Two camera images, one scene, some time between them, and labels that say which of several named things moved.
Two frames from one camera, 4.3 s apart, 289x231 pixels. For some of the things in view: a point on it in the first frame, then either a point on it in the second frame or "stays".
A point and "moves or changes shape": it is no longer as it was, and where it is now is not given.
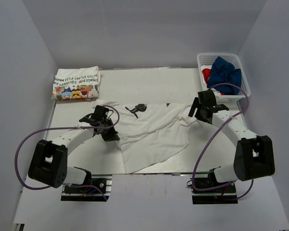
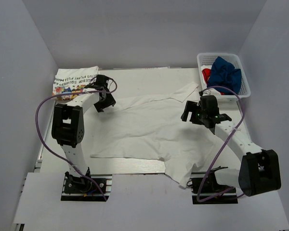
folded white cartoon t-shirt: (79, 83) stays
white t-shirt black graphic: (150, 133) moves or changes shape
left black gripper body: (107, 123) → (107, 89)
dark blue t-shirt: (223, 71) stays
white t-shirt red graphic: (205, 72) stays
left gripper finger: (110, 134) → (106, 99)
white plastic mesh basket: (208, 59) stays
